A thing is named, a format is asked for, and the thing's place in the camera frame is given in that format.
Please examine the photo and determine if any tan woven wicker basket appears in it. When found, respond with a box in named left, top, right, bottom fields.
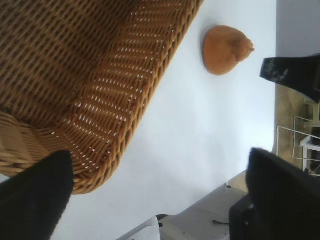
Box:
left=0, top=0, right=206, bottom=196

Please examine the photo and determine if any black equipment box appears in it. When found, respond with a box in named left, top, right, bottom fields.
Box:
left=228, top=196, right=254, bottom=240

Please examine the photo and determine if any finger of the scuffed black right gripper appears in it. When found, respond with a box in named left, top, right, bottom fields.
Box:
left=259, top=53, right=320, bottom=104

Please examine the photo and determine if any white metal stand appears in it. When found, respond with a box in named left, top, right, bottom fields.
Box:
left=299, top=136, right=320, bottom=173

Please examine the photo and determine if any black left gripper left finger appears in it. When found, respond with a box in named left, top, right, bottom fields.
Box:
left=0, top=149, right=75, bottom=240

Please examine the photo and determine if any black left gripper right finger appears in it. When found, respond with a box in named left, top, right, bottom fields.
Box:
left=246, top=147, right=320, bottom=240

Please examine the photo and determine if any white wire frame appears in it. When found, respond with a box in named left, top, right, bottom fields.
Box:
left=276, top=116, right=320, bottom=161

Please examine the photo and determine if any orange-brown bread bun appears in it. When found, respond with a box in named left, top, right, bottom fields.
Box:
left=202, top=24, right=256, bottom=76

